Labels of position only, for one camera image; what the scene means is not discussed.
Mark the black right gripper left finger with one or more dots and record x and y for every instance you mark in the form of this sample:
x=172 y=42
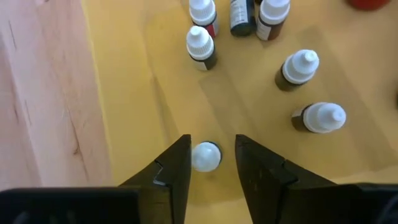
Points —
x=168 y=193

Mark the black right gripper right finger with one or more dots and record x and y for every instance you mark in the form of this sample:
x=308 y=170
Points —
x=264 y=193

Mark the small green food coloring bottle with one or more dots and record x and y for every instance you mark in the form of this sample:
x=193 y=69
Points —
x=205 y=157

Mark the small dark food coloring bottle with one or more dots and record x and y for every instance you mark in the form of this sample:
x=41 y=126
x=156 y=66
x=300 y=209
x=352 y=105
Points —
x=323 y=117
x=241 y=15
x=199 y=43

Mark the small purple food coloring bottle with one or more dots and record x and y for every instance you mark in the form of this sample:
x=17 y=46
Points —
x=300 y=67

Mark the red candy color bottle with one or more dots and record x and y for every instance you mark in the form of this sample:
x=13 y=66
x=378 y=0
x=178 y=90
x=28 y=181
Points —
x=368 y=3

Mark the yellow translucent plastic bin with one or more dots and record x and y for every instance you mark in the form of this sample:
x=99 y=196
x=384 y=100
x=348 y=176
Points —
x=140 y=93

